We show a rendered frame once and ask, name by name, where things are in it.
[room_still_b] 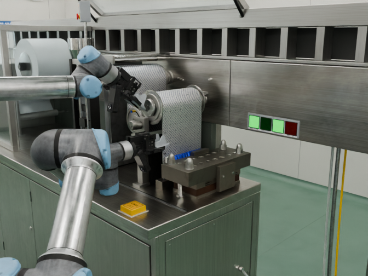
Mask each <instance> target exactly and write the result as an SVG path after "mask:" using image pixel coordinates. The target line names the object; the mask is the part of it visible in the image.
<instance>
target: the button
mask: <svg viewBox="0 0 368 276"><path fill-rule="evenodd" d="M120 210H121V211H122V212H124V213H126V214H128V215H130V216H133V215H136V214H139V213H141V212H144V211H146V205H144V204H141V203H139V202H137V201H132V202H129V203H126V204H123V205H121V206H120Z"/></svg>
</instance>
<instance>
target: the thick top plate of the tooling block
mask: <svg viewBox="0 0 368 276"><path fill-rule="evenodd" d="M187 158H191V159H192V160H193V167H194V169H193V170H186V169H185V164H186V160H187ZM250 160H251V153H250V152H245V151H243V154H236V153H235V149H234V148H229V147H227V149H226V150H221V149H219V148H216V149H212V150H209V153H205V154H201V155H199V156H195V157H194V156H188V157H184V158H181V159H177V160H175V163H176V164H175V165H167V163H163V164H161V165H162V178H164V179H167V180H169V181H172V182H175V183H178V184H180V185H183V186H186V187H191V186H194V185H197V184H199V183H202V182H205V181H208V180H211V179H214V178H216V174H217V166H219V165H222V164H225V163H228V162H231V161H233V162H235V170H239V169H241V168H244V167H247V166H249V165H250Z"/></svg>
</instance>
